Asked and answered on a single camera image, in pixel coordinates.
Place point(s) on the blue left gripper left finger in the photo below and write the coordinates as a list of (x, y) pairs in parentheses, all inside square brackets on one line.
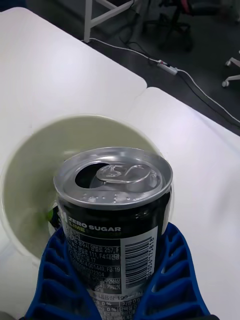
[(57, 287)]

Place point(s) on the white power strip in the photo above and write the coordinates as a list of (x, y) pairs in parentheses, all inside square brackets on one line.
[(167, 67)]

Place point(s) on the black office chair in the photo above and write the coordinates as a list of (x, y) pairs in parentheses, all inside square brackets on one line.
[(172, 25)]

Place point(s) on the white chair base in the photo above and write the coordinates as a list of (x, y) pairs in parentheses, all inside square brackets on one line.
[(233, 78)]

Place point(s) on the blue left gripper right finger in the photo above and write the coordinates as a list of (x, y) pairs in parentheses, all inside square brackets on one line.
[(175, 287)]

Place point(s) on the black can green print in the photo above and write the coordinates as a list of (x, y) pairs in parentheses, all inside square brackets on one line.
[(112, 225)]

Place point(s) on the white table frame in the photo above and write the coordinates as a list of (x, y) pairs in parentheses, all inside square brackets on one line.
[(87, 22)]

